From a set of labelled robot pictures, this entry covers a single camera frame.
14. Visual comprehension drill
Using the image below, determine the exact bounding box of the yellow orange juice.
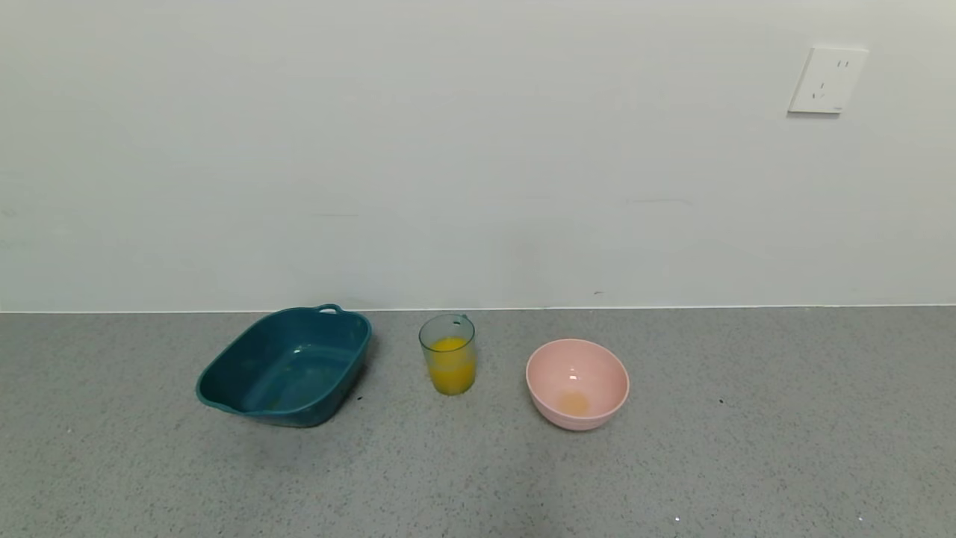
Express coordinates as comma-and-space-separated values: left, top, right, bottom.
426, 336, 477, 396

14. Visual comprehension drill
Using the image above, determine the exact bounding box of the dark teal plastic tray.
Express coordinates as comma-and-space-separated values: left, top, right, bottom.
196, 304, 373, 428

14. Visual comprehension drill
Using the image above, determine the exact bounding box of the clear blue ribbed cup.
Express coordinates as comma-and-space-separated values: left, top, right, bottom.
418, 313, 477, 396

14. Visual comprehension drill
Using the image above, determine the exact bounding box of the pink bowl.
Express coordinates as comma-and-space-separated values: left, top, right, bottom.
526, 338, 630, 432

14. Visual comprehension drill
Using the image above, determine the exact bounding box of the white wall socket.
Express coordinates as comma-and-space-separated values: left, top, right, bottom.
787, 46, 869, 115

